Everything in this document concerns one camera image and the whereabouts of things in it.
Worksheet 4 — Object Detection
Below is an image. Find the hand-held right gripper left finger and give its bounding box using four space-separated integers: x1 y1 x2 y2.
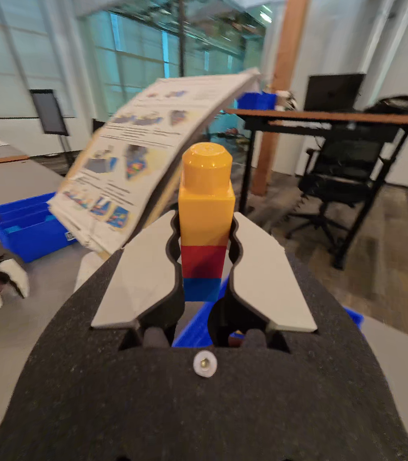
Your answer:
93 211 186 340

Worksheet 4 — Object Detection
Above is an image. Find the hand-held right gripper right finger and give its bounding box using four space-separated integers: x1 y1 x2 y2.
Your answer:
222 213 318 341

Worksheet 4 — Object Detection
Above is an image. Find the blue plastic bin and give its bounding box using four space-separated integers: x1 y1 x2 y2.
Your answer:
0 193 76 264
237 92 278 111

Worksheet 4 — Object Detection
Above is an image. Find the blue toy building block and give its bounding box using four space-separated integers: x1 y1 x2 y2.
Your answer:
183 278 223 303

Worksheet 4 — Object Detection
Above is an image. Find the red toy building block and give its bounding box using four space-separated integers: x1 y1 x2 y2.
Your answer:
181 245 229 281

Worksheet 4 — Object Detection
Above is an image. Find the yellow toy building block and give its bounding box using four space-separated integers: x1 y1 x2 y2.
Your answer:
178 142 236 248

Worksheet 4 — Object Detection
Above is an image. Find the grey desk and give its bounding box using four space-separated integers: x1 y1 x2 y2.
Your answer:
0 159 408 461

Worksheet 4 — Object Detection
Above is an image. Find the black standing desk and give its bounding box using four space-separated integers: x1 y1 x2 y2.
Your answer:
224 107 408 271

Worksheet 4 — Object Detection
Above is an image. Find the blurred blue object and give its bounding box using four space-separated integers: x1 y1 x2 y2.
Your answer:
172 278 366 350

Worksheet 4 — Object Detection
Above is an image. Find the black office chair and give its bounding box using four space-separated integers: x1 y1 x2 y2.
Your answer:
285 137 393 254

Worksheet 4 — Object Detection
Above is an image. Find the instruction board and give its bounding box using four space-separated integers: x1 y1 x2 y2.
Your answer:
48 69 262 257

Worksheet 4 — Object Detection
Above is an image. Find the small monitor on stand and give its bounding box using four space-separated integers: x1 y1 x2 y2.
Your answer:
30 89 76 170

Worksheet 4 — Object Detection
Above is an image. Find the wooden pillar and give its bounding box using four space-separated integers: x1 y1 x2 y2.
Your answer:
253 0 310 196

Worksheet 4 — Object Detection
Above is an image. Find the black monitor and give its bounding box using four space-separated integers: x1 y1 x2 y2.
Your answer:
303 72 367 113

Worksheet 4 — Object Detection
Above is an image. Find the black bag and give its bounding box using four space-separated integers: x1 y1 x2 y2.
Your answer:
366 94 408 116

